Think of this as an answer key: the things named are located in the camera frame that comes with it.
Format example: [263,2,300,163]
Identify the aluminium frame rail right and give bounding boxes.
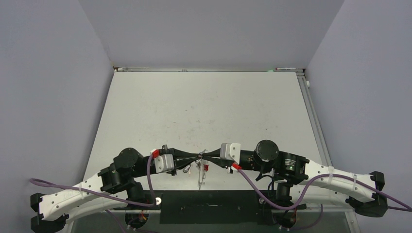
[296,72,330,160]

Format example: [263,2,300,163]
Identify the aluminium frame rail back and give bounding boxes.
[114,67,304,73]

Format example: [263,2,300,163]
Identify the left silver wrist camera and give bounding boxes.
[154,154,175,174]

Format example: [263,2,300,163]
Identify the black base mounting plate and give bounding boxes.
[124,190,297,227]

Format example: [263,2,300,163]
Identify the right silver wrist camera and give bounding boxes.
[220,143,241,164]

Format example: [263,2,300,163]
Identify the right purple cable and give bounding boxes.
[231,163,412,212]

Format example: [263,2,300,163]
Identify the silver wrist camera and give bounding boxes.
[154,154,175,174]
[220,143,241,164]

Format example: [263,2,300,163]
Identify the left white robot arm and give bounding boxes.
[30,146,203,233]

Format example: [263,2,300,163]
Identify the grey key tag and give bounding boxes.
[183,164,192,175]

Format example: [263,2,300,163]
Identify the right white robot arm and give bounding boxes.
[199,140,389,217]

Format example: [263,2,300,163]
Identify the aluminium frame rail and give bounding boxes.
[296,72,330,160]
[114,67,304,73]

